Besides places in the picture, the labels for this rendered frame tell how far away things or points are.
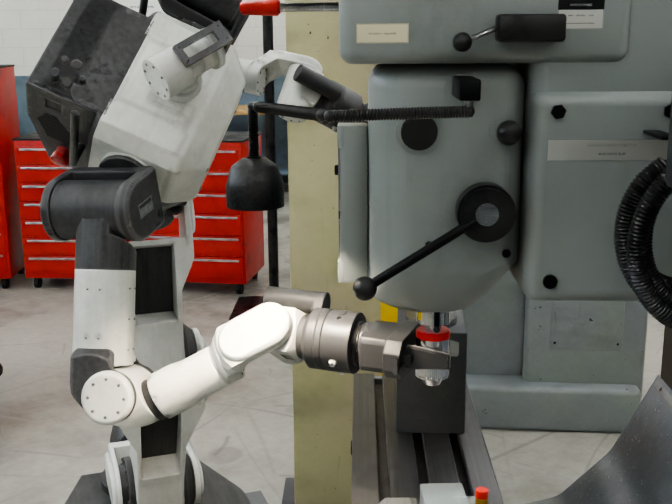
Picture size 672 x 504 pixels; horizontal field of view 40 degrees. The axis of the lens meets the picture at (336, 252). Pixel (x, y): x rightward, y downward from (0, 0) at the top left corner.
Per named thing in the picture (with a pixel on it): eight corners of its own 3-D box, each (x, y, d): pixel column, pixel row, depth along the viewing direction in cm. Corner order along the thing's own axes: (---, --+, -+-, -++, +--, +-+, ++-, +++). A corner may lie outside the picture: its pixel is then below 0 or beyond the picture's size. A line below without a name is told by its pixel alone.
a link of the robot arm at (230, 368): (294, 332, 127) (211, 375, 129) (314, 347, 135) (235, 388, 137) (277, 293, 130) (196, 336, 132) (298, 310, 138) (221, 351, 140)
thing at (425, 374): (429, 383, 124) (430, 344, 123) (408, 373, 128) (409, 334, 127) (456, 376, 127) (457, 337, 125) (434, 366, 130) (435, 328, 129)
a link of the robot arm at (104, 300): (54, 423, 132) (58, 268, 133) (90, 411, 145) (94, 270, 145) (130, 427, 130) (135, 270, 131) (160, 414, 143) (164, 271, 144)
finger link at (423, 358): (450, 372, 124) (405, 366, 126) (450, 349, 123) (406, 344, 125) (447, 376, 122) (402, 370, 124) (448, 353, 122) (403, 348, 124)
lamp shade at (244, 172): (216, 204, 115) (214, 155, 114) (266, 198, 119) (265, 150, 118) (243, 213, 109) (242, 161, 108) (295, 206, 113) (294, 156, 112)
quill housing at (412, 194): (368, 323, 115) (368, 64, 107) (366, 280, 135) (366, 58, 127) (520, 324, 114) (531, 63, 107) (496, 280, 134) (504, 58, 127)
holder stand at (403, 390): (395, 432, 161) (396, 324, 156) (396, 385, 182) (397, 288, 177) (464, 434, 160) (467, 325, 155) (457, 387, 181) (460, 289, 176)
